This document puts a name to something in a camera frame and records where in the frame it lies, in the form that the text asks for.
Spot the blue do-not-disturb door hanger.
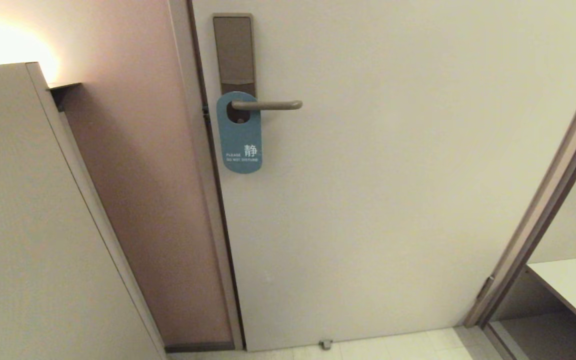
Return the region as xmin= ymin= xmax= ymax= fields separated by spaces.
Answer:
xmin=216 ymin=91 xmax=263 ymax=175

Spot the white room door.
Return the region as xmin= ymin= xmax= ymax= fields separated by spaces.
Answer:
xmin=190 ymin=0 xmax=576 ymax=352

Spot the brown door lock plate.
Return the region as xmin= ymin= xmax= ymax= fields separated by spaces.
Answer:
xmin=212 ymin=13 xmax=257 ymax=125

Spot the brown skirting board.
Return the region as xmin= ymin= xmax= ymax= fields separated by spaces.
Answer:
xmin=164 ymin=341 xmax=235 ymax=353

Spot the beige cabinet panel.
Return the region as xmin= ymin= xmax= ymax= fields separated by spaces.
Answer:
xmin=0 ymin=61 xmax=169 ymax=360

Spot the closet base board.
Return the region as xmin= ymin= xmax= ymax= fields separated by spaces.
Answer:
xmin=485 ymin=310 xmax=576 ymax=360

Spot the metal door handle lever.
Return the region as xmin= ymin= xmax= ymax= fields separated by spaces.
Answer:
xmin=231 ymin=100 xmax=303 ymax=111

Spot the small closet frame bracket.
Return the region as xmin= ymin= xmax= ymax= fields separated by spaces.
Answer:
xmin=478 ymin=274 xmax=495 ymax=301

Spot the dark brown wall ledge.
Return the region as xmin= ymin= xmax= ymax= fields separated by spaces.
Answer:
xmin=47 ymin=82 xmax=83 ymax=112

